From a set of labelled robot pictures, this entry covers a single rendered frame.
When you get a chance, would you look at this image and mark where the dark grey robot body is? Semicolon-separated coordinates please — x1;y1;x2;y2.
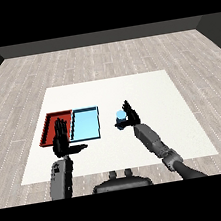
89;165;155;195

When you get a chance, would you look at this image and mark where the red shallow open box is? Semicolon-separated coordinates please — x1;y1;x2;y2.
34;108;79;149

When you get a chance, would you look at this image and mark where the small blue can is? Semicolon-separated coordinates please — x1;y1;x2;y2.
114;109;130;132

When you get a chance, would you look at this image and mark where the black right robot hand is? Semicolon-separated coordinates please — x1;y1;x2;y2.
110;97;142;131

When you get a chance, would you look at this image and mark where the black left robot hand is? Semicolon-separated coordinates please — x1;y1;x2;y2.
47;113;90;160

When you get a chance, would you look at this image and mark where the light blue shallow open box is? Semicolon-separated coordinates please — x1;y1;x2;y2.
64;104;104;144

